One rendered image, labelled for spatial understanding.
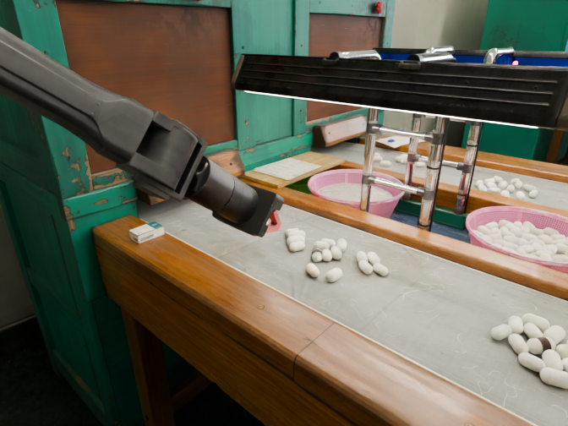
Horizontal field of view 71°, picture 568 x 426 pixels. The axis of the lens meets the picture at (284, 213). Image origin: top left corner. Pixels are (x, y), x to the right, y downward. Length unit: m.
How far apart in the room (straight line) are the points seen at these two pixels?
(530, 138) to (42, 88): 3.23
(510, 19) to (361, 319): 2.98
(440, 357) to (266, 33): 0.95
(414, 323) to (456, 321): 0.07
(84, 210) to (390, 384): 0.71
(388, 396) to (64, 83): 0.48
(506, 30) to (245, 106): 2.55
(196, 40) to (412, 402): 0.89
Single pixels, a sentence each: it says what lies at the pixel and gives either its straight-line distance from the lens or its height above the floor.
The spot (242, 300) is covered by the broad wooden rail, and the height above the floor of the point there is 0.76.
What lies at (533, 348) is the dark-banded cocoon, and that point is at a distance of 0.67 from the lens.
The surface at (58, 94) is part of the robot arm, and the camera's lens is 0.44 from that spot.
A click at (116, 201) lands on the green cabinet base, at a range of 0.98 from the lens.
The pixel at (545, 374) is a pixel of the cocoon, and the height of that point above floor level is 0.76.
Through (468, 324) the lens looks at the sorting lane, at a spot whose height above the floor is 0.74.
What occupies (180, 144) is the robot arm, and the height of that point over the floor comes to 1.04.
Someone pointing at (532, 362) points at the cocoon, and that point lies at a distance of 0.65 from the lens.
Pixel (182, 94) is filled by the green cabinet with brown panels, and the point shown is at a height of 1.02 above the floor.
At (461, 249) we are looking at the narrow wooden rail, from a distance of 0.86.
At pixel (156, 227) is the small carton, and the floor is 0.79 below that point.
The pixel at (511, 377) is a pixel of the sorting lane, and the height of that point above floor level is 0.74.
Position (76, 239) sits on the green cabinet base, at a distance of 0.97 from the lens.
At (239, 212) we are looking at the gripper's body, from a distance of 0.55.
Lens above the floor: 1.15
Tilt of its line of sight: 24 degrees down
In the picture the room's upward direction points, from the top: straight up
